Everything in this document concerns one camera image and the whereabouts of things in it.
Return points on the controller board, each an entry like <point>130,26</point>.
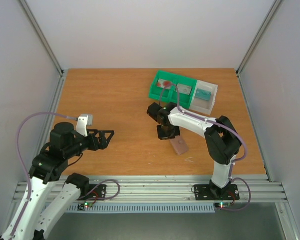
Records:
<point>85,206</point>
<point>222,205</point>

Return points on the red circle card in bin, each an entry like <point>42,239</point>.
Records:
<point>165,84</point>

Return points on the right controller board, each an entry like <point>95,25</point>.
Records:
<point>222,205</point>

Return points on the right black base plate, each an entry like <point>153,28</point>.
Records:
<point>202,192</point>

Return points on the left controller board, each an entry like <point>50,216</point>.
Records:
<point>85,206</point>

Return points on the aluminium front rail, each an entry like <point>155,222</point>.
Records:
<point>179,188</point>

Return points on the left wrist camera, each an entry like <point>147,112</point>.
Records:
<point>83,121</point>

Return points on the right aluminium frame post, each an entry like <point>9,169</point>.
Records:
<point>259,34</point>

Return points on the grey card in bin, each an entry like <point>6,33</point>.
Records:
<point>184,89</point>

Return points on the left aluminium frame post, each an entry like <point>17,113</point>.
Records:
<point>37,29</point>

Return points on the green two-compartment bin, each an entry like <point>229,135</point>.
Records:
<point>170,95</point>

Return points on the aluminium frame post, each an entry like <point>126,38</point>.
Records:
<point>37,29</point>
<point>259,34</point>

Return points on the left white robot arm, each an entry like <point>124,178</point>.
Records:
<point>31,220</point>

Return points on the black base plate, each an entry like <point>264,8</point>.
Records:
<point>202,192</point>
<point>93,191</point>

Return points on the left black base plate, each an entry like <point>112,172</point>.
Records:
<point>93,191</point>

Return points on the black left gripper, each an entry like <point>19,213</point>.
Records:
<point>103,143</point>

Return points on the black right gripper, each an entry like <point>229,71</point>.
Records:
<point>168,131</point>

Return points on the teal card in bin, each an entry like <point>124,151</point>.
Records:
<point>202,94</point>

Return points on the white plastic bin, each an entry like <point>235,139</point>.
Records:
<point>204,107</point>

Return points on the grey slotted cable duct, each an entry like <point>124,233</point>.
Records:
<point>131,208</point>

